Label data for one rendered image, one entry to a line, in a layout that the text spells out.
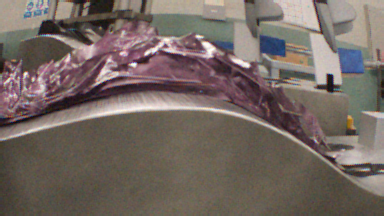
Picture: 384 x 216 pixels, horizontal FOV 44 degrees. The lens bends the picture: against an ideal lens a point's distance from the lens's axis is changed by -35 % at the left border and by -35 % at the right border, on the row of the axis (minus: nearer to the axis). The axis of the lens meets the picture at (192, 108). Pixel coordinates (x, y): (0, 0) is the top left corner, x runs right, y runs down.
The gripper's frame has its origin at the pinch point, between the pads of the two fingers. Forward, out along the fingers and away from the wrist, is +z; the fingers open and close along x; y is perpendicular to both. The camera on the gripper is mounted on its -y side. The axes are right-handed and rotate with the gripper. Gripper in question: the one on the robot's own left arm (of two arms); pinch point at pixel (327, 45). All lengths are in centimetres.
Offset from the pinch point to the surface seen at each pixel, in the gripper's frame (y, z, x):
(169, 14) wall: -145, -144, 614
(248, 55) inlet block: -12.3, -2.4, 25.9
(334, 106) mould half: -0.6, 7.2, -6.7
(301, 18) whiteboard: 12, -142, 626
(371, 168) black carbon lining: 1.6, 12.9, -27.0
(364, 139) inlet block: 2.3, 10.8, -16.7
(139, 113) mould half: -9.6, 9.1, -41.3
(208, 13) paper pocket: -102, -141, 614
